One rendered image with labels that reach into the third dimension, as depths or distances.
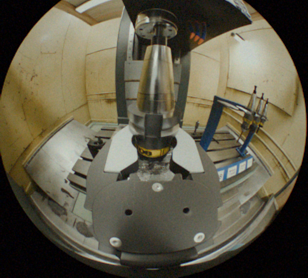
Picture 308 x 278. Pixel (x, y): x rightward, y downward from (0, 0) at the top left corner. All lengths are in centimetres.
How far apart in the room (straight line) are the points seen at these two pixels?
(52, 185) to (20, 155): 40
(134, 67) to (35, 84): 96
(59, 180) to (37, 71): 93
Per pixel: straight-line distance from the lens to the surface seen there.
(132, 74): 79
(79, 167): 51
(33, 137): 105
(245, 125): 44
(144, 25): 36
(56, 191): 85
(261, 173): 103
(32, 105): 104
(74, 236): 75
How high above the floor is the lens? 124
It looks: 28 degrees down
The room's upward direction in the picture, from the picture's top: 3 degrees clockwise
